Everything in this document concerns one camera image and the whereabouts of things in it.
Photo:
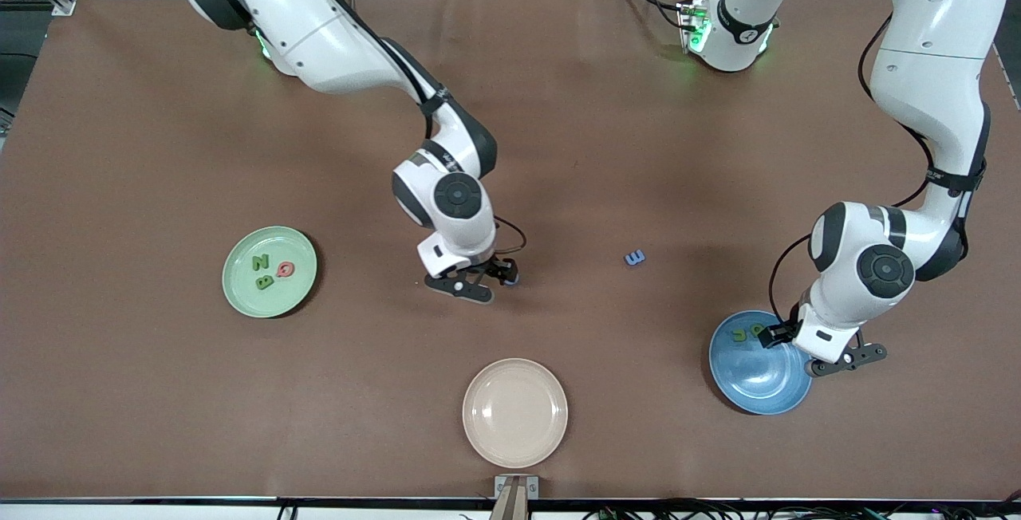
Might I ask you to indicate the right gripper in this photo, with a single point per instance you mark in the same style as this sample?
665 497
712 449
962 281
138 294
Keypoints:
495 267

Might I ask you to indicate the grey bracket with tan bar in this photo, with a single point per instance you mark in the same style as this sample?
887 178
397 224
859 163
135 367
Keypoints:
514 496

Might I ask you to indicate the blue letter m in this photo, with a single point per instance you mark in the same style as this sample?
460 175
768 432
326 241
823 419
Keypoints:
634 258

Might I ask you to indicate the green letter N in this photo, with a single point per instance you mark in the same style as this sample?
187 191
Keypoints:
261 262

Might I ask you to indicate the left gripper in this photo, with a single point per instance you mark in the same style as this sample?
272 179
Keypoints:
776 334

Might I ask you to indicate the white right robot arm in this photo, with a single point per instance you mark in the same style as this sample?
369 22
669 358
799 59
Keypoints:
319 33

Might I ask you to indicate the blue plate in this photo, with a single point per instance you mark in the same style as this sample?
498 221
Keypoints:
746 376

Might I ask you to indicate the green letter B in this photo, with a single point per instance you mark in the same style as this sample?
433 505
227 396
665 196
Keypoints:
264 281

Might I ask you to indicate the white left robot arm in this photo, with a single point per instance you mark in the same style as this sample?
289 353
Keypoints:
933 41

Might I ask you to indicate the brown table cover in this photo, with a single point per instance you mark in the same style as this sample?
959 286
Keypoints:
638 424

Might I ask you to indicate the green plate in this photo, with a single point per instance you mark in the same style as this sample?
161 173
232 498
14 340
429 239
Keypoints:
270 301

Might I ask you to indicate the beige plate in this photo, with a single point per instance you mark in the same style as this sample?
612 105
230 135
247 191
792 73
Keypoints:
515 413

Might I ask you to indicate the red letter Q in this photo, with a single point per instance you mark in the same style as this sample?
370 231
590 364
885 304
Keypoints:
285 274

